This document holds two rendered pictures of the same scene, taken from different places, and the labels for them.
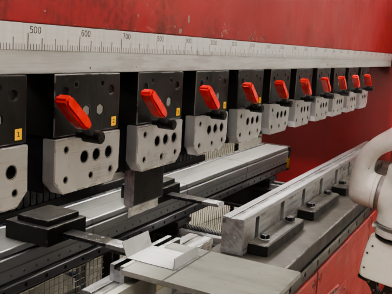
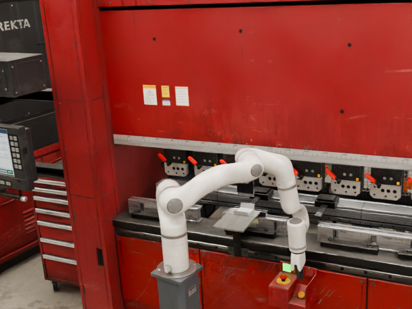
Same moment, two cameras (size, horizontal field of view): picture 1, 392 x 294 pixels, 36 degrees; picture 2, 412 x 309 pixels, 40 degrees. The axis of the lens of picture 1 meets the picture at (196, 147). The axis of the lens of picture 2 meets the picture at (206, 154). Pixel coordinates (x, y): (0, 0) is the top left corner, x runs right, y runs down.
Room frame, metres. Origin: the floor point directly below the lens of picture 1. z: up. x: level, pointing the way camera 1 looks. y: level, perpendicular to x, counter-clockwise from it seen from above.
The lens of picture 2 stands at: (0.81, -2.94, 2.33)
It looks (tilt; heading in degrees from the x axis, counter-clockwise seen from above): 18 degrees down; 89
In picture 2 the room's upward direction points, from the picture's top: 3 degrees counter-clockwise
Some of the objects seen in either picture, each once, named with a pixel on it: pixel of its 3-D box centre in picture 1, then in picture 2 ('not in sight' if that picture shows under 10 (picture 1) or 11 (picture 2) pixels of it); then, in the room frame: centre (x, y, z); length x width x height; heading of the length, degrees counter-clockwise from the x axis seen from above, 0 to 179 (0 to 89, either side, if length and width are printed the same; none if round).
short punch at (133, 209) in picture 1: (144, 186); (245, 188); (1.07, 0.09, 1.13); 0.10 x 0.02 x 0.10; 153
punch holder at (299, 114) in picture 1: (290, 95); (386, 181); (1.76, -0.26, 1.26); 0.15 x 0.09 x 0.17; 153
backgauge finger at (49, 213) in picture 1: (75, 230); (257, 197); (1.15, 0.23, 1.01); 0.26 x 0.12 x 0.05; 63
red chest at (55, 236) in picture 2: not in sight; (83, 227); (-0.10, 1.08, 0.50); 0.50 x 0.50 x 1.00; 63
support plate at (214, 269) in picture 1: (212, 273); (236, 219); (1.01, -0.04, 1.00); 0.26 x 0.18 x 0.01; 63
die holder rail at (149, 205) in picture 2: not in sight; (164, 209); (0.58, 0.34, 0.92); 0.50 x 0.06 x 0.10; 153
